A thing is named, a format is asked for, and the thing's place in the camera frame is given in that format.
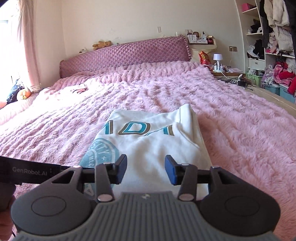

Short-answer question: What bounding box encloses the wooden bedside table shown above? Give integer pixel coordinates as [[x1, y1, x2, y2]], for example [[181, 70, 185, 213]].
[[210, 70, 246, 78]]

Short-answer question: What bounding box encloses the pink fluffy bed blanket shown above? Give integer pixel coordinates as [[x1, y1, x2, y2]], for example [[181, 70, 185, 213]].
[[1, 61, 295, 240]]

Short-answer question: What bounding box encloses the person's left hand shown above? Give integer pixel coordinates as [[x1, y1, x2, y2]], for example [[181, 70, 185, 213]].
[[1, 183, 16, 240]]

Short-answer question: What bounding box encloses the purple quilted headboard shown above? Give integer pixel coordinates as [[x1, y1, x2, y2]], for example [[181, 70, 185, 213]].
[[59, 35, 191, 78]]

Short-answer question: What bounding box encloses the desk calendar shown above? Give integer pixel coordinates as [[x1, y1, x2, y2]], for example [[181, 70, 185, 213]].
[[187, 34, 198, 44]]

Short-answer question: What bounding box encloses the white Nevada sweatshirt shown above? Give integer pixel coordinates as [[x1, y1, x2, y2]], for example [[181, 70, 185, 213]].
[[79, 104, 212, 198]]

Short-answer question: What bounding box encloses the teal storage bin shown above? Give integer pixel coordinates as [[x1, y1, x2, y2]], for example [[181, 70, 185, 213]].
[[263, 84, 295, 103]]

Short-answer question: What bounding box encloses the navy floral cushion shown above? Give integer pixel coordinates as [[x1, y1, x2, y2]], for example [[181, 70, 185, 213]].
[[6, 79, 25, 104]]

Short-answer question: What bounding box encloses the orange plush toy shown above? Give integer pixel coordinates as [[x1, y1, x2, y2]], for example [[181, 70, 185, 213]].
[[16, 88, 32, 101]]

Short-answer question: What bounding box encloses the small item on blanket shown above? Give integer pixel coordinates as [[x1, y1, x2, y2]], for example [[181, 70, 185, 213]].
[[71, 83, 88, 94]]

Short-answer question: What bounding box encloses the pink curtain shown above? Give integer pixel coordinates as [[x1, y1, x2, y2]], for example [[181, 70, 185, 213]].
[[18, 1, 41, 92]]

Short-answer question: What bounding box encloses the brown teddy bear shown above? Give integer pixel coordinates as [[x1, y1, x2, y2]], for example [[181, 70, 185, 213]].
[[92, 41, 112, 51]]

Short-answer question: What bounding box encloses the red snack bag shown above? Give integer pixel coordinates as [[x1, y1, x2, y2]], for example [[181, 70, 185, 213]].
[[199, 51, 211, 65]]

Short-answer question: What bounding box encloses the pile of clothes in wardrobe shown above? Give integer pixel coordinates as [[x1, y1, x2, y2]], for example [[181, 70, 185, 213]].
[[247, 1, 295, 95]]

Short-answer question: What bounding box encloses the white table lamp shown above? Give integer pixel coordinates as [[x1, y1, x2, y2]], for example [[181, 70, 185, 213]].
[[213, 53, 223, 73]]

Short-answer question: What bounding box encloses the white wardrobe shelving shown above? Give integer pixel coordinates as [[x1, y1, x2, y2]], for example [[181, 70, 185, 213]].
[[235, 1, 295, 83]]

